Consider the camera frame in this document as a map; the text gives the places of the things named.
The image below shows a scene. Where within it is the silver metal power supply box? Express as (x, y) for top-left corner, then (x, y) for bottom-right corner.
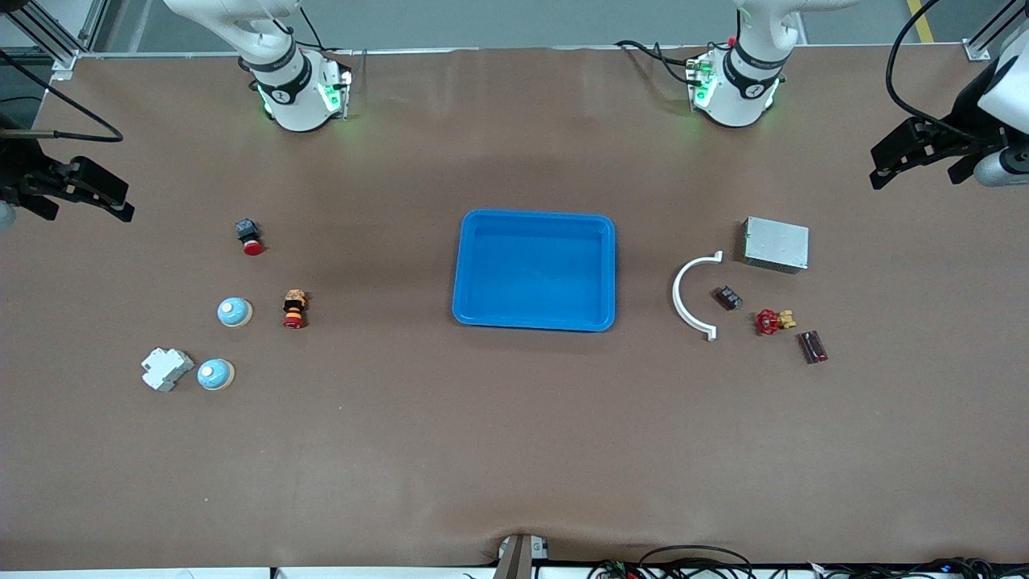
(742, 216), (810, 275)

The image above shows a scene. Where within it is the black right base cable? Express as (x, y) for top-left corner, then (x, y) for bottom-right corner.
(297, 6), (371, 85)

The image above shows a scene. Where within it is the red handle brass valve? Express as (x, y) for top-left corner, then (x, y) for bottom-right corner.
(754, 308), (797, 337)

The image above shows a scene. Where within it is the blue plastic tray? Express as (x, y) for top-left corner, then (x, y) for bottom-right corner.
(452, 209), (617, 333)

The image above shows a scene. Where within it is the black base cable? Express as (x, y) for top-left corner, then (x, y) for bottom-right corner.
(615, 39), (708, 88)
(297, 6), (371, 85)

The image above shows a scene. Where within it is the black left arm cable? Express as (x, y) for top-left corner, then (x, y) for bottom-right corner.
(886, 0), (1029, 146)

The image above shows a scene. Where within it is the white curved plastic bracket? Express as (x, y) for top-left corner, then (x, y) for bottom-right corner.
(672, 251), (724, 343)

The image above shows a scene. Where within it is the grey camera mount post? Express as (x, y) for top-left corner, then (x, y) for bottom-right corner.
(492, 533), (550, 579)

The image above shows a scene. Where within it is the black left base cable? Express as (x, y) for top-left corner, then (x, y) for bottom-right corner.
(615, 39), (708, 88)

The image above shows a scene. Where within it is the tangled cable bundle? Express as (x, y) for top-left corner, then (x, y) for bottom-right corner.
(820, 557), (1029, 579)

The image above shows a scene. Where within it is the black looped cable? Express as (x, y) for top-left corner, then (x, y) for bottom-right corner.
(639, 544), (755, 579)

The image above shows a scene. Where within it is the white circuit breaker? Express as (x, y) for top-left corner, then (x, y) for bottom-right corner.
(141, 347), (195, 393)

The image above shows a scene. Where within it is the aluminium frame with corner bracket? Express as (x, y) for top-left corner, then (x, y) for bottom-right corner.
(0, 0), (109, 83)
(963, 0), (1029, 62)

